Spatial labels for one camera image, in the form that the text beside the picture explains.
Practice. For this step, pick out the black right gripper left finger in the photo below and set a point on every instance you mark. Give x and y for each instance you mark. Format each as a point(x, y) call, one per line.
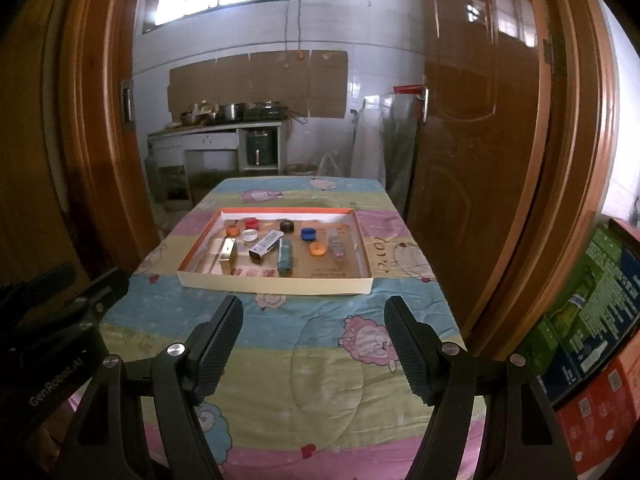
point(210, 346)

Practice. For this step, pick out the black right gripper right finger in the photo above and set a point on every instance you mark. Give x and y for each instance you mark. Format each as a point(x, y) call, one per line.
point(418, 349)

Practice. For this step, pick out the gold rectangular box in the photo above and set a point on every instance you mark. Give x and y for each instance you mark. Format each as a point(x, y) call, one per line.
point(227, 253)

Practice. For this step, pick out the white hello kitty box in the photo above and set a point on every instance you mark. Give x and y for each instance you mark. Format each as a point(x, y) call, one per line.
point(265, 245)

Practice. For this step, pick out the teal floral box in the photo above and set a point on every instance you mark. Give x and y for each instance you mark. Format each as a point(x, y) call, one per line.
point(285, 257)

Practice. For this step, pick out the white bottle cap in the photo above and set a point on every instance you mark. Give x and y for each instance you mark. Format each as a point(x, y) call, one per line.
point(250, 235)

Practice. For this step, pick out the red bottle cap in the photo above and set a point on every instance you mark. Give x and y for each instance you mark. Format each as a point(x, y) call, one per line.
point(251, 223)

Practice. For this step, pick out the grey floral patterned box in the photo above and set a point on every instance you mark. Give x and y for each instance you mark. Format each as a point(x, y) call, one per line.
point(335, 244)

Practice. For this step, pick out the plain orange bottle cap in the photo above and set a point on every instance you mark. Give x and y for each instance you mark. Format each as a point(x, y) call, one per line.
point(317, 249)

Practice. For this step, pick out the black bottle cap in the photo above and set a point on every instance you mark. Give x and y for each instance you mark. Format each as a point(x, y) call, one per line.
point(287, 226)

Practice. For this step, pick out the blue bottle cap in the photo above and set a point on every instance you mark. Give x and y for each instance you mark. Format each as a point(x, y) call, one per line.
point(308, 234)

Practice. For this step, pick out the colourful cartoon sheep tablecloth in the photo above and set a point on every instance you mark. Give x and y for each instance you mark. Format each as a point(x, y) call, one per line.
point(312, 389)

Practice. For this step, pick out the orange rimmed cardboard tray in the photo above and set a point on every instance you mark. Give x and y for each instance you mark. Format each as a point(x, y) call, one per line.
point(311, 276)

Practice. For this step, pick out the red printed carton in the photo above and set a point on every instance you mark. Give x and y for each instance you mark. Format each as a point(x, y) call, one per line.
point(600, 420)

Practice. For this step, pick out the brown wooden door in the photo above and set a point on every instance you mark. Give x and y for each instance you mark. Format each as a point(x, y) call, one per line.
point(481, 142)

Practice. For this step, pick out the green printed carton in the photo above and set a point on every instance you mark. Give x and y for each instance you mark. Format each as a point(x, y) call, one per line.
point(595, 313)

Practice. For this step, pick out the grey kitchen counter cabinet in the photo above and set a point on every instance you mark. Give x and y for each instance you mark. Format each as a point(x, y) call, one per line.
point(184, 164)

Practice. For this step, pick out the dark green air fryer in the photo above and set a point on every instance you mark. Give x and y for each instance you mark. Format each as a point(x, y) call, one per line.
point(261, 147)

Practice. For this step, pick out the steel cooking pot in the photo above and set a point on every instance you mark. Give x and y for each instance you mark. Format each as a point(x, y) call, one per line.
point(232, 112)

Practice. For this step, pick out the black induction stove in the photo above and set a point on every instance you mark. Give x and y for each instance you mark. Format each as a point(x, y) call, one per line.
point(262, 111)

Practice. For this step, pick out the brown wooden door frame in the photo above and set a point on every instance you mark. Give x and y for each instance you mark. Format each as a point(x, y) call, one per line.
point(72, 188)

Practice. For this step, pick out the cardboard sheet on wall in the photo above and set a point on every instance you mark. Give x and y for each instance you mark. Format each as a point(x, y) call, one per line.
point(309, 83)

